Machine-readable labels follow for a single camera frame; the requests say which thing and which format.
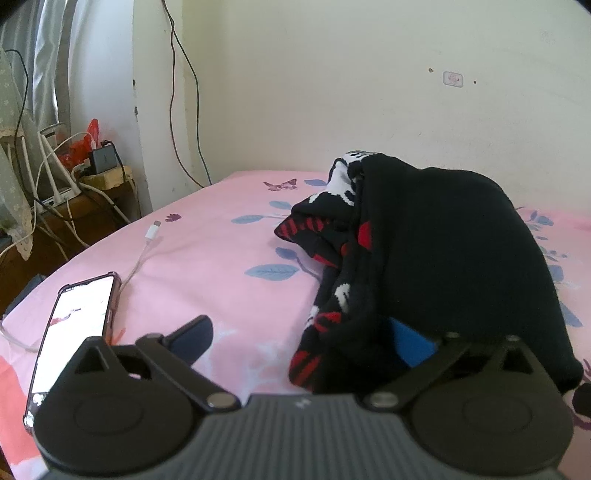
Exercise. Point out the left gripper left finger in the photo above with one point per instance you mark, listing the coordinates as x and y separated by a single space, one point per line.
172 356

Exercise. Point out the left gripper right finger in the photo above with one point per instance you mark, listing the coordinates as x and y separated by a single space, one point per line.
428 360

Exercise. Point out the black red white patterned sweater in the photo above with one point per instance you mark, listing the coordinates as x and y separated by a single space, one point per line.
437 250

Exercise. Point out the smartphone in dark case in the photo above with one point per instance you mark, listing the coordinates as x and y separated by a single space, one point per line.
82 310

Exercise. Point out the wooden side table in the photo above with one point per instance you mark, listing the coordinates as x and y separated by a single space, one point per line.
94 218

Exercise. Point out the white wifi router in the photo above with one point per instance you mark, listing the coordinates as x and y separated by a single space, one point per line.
44 176

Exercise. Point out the black power adapter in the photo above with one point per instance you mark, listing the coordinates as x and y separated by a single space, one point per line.
103 159

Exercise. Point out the grey floral lace cloth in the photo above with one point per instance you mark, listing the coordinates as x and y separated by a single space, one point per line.
16 175

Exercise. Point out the red plastic bag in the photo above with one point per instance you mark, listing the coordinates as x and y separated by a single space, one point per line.
78 149

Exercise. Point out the grey window curtain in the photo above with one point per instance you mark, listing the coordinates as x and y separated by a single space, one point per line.
37 37

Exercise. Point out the small wall sticker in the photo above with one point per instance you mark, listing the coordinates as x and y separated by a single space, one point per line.
453 79

